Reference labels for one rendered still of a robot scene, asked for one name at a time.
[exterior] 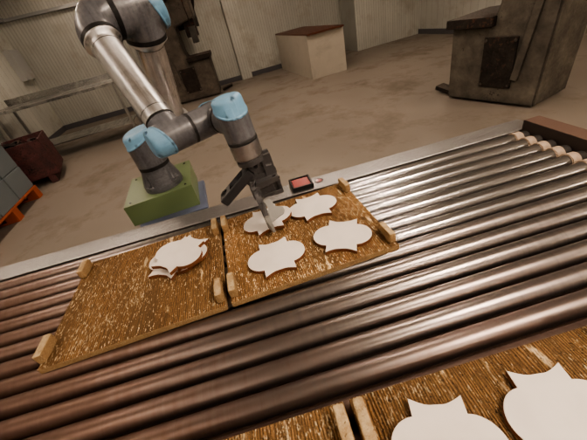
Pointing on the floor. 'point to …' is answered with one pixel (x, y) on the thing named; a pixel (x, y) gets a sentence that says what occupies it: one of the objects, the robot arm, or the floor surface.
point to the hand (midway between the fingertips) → (267, 219)
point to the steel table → (66, 97)
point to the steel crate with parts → (35, 156)
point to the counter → (313, 51)
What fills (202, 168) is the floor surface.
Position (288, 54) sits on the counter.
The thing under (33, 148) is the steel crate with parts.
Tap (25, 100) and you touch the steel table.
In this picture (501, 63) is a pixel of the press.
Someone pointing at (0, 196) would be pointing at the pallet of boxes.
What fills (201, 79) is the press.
